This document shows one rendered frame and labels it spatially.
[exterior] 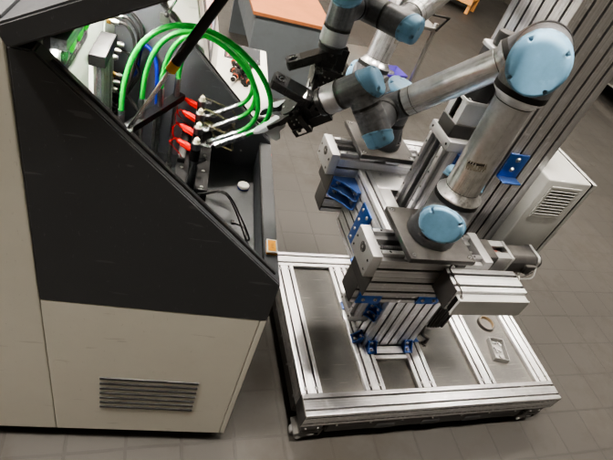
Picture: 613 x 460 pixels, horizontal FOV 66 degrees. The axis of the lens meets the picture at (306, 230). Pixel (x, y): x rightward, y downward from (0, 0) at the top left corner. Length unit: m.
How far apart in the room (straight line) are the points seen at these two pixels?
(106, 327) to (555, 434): 2.17
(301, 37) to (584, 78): 2.75
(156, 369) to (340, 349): 0.87
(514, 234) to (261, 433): 1.24
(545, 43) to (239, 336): 1.04
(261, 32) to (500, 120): 2.99
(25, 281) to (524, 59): 1.20
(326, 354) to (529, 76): 1.42
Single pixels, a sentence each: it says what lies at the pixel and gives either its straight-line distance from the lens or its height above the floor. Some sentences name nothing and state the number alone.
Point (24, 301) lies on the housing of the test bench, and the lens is 1.39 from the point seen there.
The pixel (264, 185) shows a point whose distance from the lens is 1.53.
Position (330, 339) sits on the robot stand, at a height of 0.21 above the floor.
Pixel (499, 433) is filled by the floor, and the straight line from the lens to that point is 2.59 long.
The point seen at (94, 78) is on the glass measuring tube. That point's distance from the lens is 1.35.
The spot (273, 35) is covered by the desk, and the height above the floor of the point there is 0.52.
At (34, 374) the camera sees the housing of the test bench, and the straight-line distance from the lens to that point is 1.68.
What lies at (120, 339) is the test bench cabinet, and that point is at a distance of 1.46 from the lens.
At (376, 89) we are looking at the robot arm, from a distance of 1.17.
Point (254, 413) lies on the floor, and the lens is 2.11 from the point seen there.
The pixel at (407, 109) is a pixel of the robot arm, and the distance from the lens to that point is 1.29.
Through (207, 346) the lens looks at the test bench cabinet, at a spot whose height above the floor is 0.64.
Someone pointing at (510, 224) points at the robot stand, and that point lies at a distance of 1.78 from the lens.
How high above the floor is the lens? 1.86
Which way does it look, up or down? 40 degrees down
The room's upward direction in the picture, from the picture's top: 21 degrees clockwise
